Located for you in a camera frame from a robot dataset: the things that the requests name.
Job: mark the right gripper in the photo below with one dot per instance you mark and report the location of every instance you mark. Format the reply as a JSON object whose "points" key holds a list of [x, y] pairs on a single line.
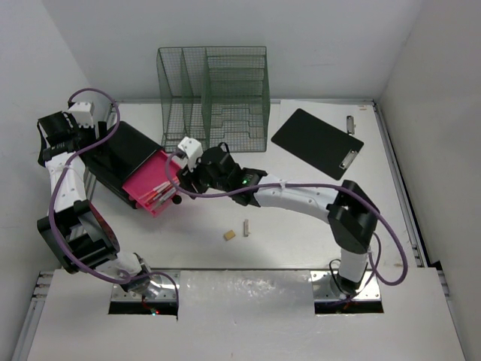
{"points": [[189, 180]]}

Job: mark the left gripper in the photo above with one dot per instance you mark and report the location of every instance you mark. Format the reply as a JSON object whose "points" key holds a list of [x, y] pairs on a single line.
{"points": [[90, 131]]}

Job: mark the grey small eraser block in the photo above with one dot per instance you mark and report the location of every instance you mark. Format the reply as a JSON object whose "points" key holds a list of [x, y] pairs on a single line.
{"points": [[246, 228]]}

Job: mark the yellow eraser cube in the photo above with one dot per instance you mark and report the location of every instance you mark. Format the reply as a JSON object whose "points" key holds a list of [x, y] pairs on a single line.
{"points": [[229, 235]]}

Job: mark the pink highlighter pen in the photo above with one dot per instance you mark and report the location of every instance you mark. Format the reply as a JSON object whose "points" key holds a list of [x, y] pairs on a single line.
{"points": [[155, 191]]}

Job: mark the black pink drawer unit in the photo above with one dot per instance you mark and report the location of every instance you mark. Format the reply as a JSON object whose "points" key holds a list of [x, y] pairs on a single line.
{"points": [[131, 166]]}

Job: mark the white red marker pen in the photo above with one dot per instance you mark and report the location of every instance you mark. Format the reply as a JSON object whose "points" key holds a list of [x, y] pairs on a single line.
{"points": [[162, 197]]}

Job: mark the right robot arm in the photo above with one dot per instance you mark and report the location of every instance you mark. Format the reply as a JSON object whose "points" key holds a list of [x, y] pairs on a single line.
{"points": [[349, 214]]}

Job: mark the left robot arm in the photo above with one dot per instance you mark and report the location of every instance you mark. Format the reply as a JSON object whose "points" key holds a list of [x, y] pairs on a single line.
{"points": [[77, 234]]}

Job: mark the black clipboard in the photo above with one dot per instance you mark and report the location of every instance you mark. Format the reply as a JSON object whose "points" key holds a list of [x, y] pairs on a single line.
{"points": [[318, 143]]}

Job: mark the white paper sheet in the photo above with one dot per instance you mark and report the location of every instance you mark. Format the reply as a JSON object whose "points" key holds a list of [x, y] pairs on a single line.
{"points": [[333, 114]]}

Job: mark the white front cover board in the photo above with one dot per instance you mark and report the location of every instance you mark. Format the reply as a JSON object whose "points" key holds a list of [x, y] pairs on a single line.
{"points": [[246, 316]]}

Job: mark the small metal binder clip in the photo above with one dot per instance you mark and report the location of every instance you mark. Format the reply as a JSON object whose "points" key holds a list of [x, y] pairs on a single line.
{"points": [[350, 125]]}

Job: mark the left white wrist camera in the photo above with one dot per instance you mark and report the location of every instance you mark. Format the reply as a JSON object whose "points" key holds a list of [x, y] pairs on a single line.
{"points": [[83, 114]]}

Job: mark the aluminium table edge rail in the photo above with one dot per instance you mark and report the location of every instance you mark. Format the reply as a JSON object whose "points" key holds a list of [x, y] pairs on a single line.
{"points": [[109, 117]]}

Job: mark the green wire mesh organizer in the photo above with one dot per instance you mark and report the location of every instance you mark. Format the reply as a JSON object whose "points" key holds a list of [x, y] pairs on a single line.
{"points": [[215, 95]]}

